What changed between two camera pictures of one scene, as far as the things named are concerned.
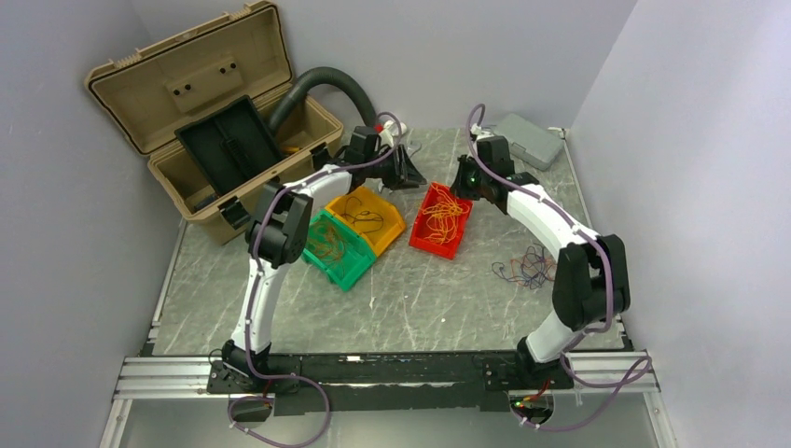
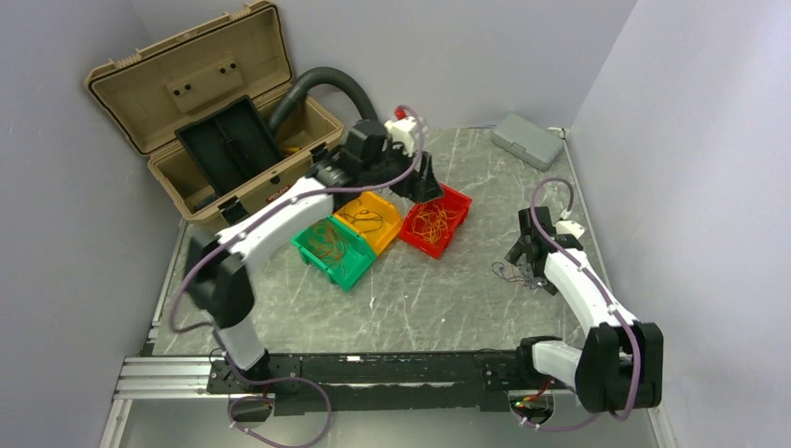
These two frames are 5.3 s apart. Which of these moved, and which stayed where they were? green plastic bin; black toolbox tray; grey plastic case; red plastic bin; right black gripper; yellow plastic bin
Moved: red plastic bin; right black gripper
Stayed: green plastic bin; black toolbox tray; yellow plastic bin; grey plastic case
